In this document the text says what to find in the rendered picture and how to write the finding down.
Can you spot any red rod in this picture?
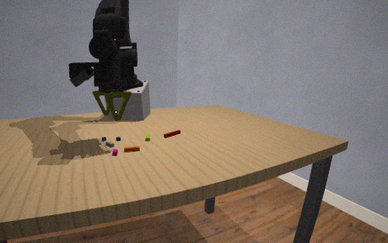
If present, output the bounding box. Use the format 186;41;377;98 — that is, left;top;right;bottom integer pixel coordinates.
164;130;181;138

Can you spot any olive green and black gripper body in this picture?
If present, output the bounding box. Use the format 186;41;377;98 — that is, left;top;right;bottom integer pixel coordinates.
94;61;127;93

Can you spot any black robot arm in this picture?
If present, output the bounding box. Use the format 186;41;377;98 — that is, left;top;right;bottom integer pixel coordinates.
69;0;143;90

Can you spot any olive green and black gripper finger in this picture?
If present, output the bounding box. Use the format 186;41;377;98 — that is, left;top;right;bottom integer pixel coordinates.
104;91;132;121
92;91;110;116

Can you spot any grey rectangular bar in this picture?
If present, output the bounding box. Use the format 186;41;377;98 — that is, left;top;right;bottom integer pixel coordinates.
105;141;115;148

